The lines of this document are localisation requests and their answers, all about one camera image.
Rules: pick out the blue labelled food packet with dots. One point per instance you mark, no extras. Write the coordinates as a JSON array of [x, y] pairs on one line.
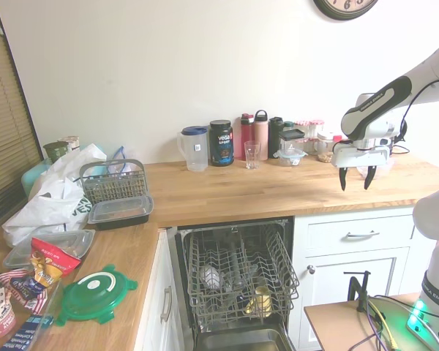
[[27, 334]]

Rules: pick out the dark green cup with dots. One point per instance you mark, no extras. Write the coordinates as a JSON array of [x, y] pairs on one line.
[[53, 151]]

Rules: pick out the clear drinking glass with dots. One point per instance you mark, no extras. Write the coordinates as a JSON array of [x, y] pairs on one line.
[[252, 155]]

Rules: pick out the white plastic shopping bag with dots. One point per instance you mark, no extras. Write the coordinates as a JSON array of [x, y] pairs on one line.
[[55, 197]]

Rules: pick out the red water bottle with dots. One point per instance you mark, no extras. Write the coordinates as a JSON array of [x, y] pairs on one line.
[[246, 131]]

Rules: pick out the green round container lid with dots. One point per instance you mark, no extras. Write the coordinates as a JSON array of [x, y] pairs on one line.
[[93, 296]]

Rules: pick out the red snack bag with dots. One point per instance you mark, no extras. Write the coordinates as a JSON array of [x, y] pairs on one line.
[[47, 265]]

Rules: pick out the teal plastic container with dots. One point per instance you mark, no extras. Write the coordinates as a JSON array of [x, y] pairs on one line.
[[33, 179]]

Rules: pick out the yellow cup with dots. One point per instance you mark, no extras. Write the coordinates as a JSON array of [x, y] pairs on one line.
[[260, 301]]

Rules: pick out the white drawer front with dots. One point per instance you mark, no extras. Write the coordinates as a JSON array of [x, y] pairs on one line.
[[358, 226]]

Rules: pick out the clear glass in rack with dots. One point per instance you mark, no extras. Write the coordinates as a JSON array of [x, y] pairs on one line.
[[209, 277]]

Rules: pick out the black round wall clock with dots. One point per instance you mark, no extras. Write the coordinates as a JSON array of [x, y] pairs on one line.
[[345, 9]]

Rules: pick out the black Vega protein tub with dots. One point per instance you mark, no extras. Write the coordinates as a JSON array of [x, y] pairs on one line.
[[221, 144]]

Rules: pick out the white corner cabinet door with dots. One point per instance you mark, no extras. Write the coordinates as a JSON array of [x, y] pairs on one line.
[[157, 292]]

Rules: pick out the clear container with black lid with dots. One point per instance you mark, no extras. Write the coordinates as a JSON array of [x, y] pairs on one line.
[[292, 139]]

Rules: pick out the red striped popcorn bag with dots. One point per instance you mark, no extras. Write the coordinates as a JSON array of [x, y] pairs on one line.
[[22, 289]]

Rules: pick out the dark green bottle cap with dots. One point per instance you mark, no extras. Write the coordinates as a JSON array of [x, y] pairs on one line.
[[288, 126]]

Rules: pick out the pink water bottle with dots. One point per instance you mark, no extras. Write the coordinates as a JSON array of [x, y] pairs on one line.
[[261, 131]]

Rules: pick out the black table clamp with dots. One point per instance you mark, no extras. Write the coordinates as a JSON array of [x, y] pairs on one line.
[[359, 292]]

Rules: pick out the clear pitcher with blue lid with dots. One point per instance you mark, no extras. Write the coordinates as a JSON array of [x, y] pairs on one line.
[[195, 150]]

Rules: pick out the nut jar with white lid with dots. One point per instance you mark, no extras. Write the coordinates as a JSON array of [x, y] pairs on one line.
[[325, 148]]

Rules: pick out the beige window blind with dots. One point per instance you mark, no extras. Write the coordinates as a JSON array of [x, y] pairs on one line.
[[5, 120]]

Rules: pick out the black takeout container clear lid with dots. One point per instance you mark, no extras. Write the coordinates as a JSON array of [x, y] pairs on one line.
[[120, 214]]

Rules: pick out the wooden robot mounting board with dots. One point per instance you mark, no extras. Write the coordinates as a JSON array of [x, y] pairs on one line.
[[340, 325]]

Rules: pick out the clear pink bowl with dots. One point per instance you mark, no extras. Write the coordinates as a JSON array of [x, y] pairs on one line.
[[382, 170]]

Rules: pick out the clear plastic takeout container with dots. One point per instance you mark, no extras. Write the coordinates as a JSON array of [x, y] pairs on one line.
[[73, 239]]

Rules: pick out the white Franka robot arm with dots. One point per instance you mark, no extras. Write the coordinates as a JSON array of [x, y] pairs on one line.
[[377, 98]]

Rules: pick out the glass baking dish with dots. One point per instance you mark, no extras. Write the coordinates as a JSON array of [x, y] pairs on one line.
[[45, 311]]

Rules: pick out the black water bottle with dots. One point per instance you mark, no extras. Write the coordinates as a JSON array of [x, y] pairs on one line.
[[276, 137]]

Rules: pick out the silver cabinet knob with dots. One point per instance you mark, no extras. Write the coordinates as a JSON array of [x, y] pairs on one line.
[[310, 269]]

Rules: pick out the jar with red checkered lid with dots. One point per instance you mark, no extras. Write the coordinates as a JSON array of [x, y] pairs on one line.
[[316, 126], [301, 124]]

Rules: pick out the glass container with clip lid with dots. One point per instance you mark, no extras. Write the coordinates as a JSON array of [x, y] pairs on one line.
[[290, 158]]

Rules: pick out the clear zip bag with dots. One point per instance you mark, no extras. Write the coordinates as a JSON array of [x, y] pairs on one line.
[[122, 159]]

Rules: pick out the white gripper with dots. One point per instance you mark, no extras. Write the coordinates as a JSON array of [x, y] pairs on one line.
[[358, 157]]

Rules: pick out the stainless dishwasher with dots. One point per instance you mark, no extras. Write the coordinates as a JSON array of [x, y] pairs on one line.
[[238, 336]]

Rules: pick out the grey dishwasher cutlery basket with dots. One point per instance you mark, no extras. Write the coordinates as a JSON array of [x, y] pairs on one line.
[[113, 183]]

